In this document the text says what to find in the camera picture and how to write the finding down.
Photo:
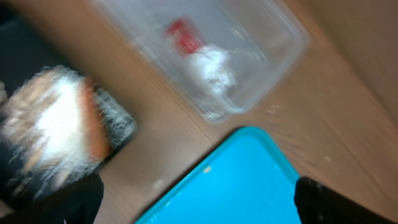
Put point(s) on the white tissue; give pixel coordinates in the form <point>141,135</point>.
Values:
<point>209,66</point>

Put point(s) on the teal plastic tray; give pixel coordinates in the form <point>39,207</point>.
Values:
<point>246,179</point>

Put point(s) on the pile of peanut shells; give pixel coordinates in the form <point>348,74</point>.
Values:
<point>23,111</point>

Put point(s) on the black waste tray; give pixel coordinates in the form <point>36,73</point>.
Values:
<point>23,54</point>

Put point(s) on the orange carrot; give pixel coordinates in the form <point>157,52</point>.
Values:
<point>95,132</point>

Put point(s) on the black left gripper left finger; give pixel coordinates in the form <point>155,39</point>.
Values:
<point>78,202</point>

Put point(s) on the red snack wrapper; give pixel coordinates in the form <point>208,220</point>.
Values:
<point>183,37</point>

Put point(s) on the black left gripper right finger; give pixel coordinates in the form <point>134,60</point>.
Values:
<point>318,204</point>

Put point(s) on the pile of white rice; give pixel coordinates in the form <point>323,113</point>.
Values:
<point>67,149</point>

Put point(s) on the clear plastic bin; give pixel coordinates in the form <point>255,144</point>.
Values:
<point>263,38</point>

